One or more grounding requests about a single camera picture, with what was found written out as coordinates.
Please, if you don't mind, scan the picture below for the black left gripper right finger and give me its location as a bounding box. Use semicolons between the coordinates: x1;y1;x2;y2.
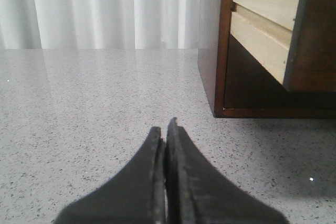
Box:
165;118;287;223

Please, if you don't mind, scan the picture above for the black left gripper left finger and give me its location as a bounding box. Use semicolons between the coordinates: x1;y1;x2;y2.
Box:
55;127;166;223

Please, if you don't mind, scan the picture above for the wooden drawer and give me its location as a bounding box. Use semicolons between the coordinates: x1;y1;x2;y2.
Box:
230;0;335;92

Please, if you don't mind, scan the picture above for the dark wooden drawer cabinet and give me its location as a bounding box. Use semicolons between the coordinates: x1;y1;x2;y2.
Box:
198;0;335;119

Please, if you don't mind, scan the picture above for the white curtain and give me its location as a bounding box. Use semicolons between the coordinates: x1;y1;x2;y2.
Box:
0;0;224;50

